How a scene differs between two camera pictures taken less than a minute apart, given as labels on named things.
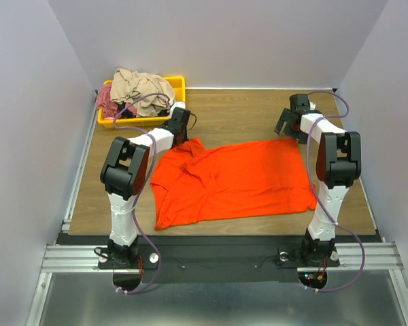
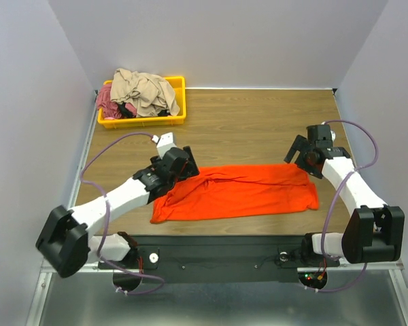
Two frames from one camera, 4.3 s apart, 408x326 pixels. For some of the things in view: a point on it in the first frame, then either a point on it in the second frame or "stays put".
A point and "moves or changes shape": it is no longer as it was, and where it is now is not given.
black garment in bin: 126,113 stays put
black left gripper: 171,127 to 190,162
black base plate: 215,258 stays put
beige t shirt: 128,86 stays put
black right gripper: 289,119 to 301,149
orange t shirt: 195,183 moves or changes shape
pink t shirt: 109,108 stays put
